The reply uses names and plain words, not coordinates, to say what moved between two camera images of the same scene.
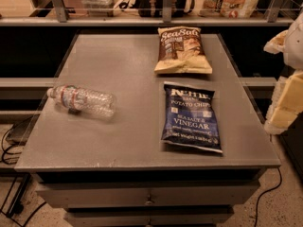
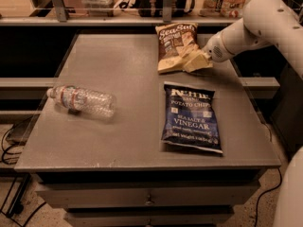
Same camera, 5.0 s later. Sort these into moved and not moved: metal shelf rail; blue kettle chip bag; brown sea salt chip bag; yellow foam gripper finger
Moved: yellow foam gripper finger
Not moved: metal shelf rail; blue kettle chip bag; brown sea salt chip bag
